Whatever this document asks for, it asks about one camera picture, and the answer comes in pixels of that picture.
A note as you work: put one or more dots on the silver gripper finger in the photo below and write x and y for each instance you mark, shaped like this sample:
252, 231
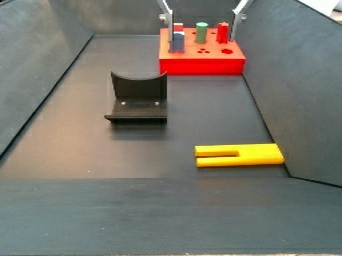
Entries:
167, 17
239, 16

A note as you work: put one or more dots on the yellow slotted square-circle object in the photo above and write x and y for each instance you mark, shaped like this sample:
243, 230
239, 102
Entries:
237, 155

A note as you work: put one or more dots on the red square peg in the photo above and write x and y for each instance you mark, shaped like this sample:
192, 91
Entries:
177, 27

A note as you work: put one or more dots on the red peg board fixture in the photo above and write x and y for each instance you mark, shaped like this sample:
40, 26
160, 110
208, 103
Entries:
211, 58

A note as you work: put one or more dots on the green cylinder peg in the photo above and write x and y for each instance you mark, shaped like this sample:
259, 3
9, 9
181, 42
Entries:
200, 33

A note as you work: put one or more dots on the blue notched peg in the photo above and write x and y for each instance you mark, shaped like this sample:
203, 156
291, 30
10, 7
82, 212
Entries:
177, 43

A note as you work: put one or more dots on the black curved cradle stand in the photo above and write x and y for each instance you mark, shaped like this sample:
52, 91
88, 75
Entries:
140, 98

